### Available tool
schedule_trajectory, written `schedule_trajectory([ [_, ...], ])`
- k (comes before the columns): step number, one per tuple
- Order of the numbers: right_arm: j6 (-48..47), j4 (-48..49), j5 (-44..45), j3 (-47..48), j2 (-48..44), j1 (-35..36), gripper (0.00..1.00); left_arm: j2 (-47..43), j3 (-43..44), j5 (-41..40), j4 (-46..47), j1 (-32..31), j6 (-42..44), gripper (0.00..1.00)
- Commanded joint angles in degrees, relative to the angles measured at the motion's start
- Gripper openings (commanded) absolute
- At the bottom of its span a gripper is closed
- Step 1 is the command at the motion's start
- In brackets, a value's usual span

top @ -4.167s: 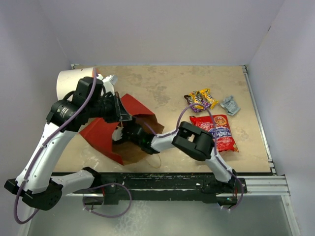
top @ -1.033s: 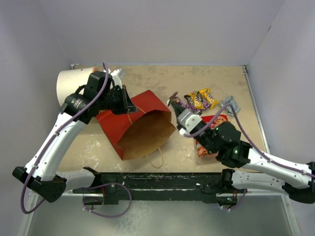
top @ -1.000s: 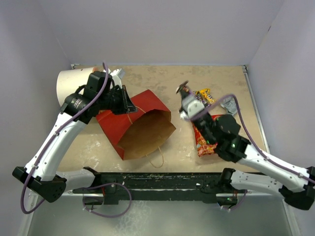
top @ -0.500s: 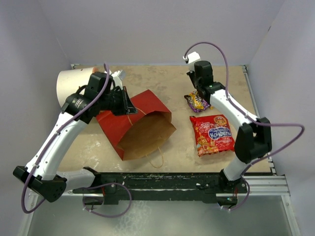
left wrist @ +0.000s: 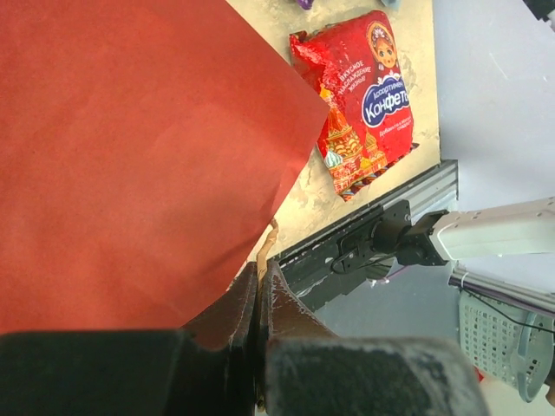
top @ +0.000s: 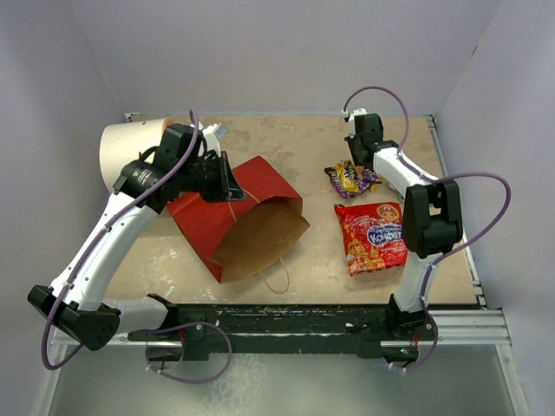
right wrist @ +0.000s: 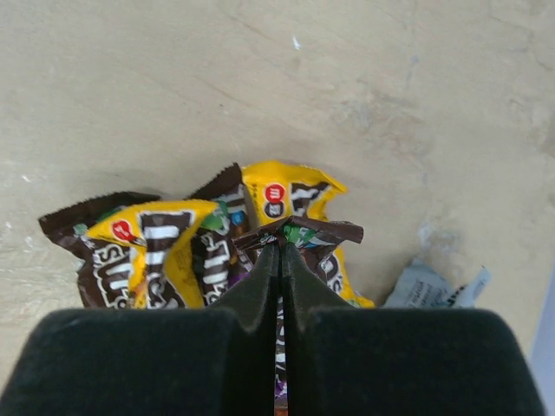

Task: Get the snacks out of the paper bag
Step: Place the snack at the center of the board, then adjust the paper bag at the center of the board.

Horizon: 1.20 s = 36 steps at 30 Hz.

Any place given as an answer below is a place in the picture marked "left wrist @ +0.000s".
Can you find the red brown paper bag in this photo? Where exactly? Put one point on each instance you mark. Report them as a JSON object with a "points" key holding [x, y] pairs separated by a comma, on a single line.
{"points": [[145, 146]]}

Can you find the purple brown M&M's packet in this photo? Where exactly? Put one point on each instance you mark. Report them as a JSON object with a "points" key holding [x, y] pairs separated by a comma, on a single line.
{"points": [[305, 4]]}

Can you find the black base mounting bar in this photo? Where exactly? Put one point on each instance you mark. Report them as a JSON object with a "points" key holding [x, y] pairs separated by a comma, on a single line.
{"points": [[339, 258]]}

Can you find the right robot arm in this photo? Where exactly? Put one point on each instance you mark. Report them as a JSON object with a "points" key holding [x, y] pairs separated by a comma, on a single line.
{"points": [[442, 237]]}

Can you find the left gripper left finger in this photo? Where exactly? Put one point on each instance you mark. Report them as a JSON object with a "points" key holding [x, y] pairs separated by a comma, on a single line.
{"points": [[202, 368]]}

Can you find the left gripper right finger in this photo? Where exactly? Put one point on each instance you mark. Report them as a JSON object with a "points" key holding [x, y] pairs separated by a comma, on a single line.
{"points": [[309, 370]]}

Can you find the white silver snack packet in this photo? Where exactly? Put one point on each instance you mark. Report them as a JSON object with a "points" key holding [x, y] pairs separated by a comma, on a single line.
{"points": [[393, 4]]}

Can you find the aluminium frame rails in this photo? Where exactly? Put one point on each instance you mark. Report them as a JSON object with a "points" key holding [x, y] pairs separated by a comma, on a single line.
{"points": [[437, 188]]}

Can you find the red candy snack bag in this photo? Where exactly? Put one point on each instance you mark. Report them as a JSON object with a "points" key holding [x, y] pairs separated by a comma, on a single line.
{"points": [[354, 67]]}

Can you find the grey round device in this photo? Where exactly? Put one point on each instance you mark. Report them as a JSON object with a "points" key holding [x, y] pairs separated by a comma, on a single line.
{"points": [[534, 355]]}

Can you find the white perforated plastic basket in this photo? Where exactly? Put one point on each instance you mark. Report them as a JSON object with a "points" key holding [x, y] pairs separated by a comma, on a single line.
{"points": [[493, 335]]}

